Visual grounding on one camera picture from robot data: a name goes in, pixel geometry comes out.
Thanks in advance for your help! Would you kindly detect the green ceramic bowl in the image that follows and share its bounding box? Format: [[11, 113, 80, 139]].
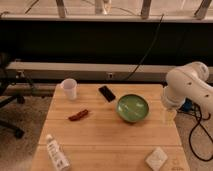
[[116, 94, 149, 123]]

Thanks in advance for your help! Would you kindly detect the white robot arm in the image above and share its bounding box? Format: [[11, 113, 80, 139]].
[[161, 62, 213, 125]]

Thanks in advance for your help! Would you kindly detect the black smartphone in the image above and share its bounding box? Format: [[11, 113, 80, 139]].
[[99, 86, 116, 102]]

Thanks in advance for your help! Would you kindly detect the brown chocolate bar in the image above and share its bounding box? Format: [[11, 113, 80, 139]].
[[68, 109, 89, 121]]

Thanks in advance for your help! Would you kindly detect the white paper cup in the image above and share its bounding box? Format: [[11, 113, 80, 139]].
[[60, 78, 77, 100]]

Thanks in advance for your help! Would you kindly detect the clear plastic water bottle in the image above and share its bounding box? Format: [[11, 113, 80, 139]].
[[46, 134, 70, 171]]

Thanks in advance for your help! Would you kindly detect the black office chair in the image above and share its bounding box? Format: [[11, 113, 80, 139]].
[[0, 52, 26, 140]]

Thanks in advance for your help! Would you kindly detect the black floor cable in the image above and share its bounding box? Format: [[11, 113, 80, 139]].
[[188, 103, 213, 163]]

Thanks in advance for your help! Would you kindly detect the black hanging cable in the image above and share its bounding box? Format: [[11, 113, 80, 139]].
[[122, 13, 165, 82]]

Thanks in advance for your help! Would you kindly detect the long white wall rail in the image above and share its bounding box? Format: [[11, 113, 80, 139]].
[[5, 61, 213, 84]]

